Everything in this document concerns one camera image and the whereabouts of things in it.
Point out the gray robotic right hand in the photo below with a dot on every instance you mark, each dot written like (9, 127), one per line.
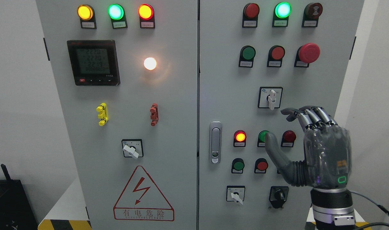
(327, 149)

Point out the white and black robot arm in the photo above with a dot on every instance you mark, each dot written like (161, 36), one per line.
(333, 209)

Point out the green indicator middle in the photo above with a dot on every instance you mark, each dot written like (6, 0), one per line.
(261, 138)

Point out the red push button lower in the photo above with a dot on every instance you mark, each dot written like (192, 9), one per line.
(261, 166)

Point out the red push button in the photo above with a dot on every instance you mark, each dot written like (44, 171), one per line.
(261, 166)
(275, 56)

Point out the lit red indicator middle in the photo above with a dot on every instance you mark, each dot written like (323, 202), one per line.
(239, 138)

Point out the green push button lower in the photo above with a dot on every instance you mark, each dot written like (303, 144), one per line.
(237, 166)

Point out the green push button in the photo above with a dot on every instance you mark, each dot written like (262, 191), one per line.
(237, 166)
(246, 58)

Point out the red emergency stop button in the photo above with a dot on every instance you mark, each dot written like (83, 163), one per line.
(307, 54)

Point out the red push button upper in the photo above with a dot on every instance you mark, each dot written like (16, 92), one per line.
(275, 56)

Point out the green push button upper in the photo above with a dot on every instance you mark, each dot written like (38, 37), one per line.
(246, 58)

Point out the dark red buzzer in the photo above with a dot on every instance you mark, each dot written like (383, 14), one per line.
(311, 15)

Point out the green indicator top right door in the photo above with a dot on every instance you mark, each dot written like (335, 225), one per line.
(281, 14)

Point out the red indicator top right door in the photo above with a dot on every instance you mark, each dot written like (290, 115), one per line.
(250, 15)

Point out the gray electrical cabinet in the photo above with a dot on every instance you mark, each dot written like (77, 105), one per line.
(197, 45)

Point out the red terminal connector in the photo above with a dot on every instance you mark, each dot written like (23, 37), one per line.
(154, 114)

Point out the electric hazard warning sticker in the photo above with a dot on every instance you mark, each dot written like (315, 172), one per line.
(142, 200)

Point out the white glowing lamp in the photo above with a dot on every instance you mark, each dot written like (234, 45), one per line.
(150, 63)

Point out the red indicator light left door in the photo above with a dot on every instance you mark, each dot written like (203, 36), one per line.
(146, 16)

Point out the yellow terminal connector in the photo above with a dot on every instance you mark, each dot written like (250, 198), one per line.
(102, 114)

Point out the digital power meter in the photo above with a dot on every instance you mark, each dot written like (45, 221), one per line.
(94, 62)

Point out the green indicator light left door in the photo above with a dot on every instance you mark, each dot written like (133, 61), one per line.
(117, 15)

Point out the yellow indicator light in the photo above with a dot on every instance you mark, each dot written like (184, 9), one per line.
(87, 16)

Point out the black box with antenna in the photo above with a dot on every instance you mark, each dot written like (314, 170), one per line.
(15, 211)

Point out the black key selector switch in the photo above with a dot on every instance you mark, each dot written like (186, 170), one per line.
(278, 196)

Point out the silver door handle lock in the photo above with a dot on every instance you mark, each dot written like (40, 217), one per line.
(215, 131)

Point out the gray left door rotary switch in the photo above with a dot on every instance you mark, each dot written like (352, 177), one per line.
(132, 148)

